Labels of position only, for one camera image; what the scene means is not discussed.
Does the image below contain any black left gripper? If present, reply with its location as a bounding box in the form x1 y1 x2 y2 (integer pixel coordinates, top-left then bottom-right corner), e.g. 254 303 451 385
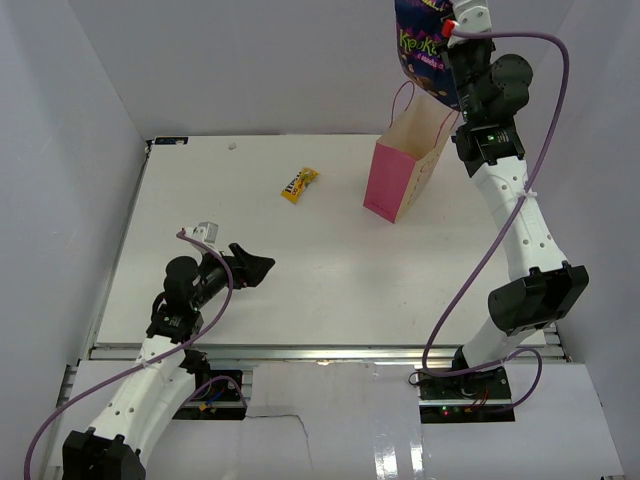
190 243 274 310

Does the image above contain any blue purple cookie bag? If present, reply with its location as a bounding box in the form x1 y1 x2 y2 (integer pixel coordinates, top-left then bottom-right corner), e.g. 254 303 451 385
394 0 459 111

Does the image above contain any yellow candy pack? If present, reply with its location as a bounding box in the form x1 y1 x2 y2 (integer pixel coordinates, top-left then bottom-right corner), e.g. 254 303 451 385
281 167 320 204

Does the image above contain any pink cream paper bag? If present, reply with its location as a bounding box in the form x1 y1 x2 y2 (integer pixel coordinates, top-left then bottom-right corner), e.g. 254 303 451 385
363 94 459 223

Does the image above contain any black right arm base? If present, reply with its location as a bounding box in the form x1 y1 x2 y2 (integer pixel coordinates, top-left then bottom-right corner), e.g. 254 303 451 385
408 367 515 425

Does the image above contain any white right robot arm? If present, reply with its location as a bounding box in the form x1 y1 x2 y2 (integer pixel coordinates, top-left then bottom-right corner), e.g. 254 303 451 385
443 39 589 399

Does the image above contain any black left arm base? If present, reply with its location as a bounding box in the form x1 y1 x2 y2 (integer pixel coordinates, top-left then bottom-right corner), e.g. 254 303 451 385
173 350 246 421

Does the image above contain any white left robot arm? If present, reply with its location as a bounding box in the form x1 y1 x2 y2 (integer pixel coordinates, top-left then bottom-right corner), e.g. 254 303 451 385
62 241 275 479

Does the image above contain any blue label left corner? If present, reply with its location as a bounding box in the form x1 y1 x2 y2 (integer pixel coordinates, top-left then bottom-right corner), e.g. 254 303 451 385
153 137 189 145

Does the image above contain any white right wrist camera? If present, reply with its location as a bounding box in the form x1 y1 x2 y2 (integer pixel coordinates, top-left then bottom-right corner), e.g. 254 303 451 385
442 0 492 44

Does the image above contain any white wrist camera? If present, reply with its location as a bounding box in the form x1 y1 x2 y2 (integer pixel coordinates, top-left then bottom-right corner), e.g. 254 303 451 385
442 0 492 44
176 221 218 249

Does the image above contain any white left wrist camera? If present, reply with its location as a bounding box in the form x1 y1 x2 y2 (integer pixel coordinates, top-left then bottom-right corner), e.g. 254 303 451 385
176 221 218 249

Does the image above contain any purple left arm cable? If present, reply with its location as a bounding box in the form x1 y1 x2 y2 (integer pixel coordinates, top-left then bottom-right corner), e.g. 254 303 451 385
22 229 251 476

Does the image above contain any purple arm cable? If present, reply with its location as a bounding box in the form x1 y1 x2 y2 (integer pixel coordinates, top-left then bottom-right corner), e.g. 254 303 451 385
408 29 571 414
22 229 251 476

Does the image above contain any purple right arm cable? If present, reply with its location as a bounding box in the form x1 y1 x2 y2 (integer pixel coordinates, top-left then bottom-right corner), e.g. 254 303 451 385
408 29 571 414

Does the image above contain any aluminium front rail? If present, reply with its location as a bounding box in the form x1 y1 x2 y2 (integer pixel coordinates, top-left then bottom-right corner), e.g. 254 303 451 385
89 345 565 362

